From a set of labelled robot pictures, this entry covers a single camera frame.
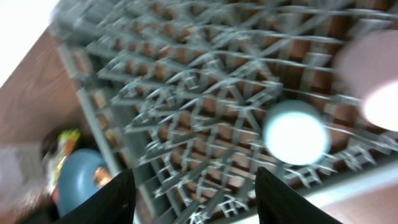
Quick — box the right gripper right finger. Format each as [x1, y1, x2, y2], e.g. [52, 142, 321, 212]
[254, 167, 340, 224]

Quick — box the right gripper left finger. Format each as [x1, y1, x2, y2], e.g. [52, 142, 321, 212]
[54, 169, 136, 224]

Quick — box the brown food scrap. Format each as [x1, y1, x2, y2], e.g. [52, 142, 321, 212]
[93, 166, 113, 189]

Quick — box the dark blue plate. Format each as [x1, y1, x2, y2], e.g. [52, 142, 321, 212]
[57, 149, 106, 217]

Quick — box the light blue cup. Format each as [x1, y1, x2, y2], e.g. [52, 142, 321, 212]
[262, 100, 331, 166]

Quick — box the pink cup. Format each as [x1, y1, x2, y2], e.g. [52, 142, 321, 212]
[333, 30, 397, 131]

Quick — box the grey dishwasher rack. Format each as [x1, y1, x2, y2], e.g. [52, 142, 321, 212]
[51, 0, 397, 223]

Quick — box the brown serving tray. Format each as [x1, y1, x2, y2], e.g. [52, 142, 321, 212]
[17, 129, 96, 224]

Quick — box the yellow green snack wrapper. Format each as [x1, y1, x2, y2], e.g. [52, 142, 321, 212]
[42, 129, 81, 195]

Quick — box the crumpled white tissue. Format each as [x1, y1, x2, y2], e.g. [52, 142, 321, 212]
[1, 143, 47, 213]

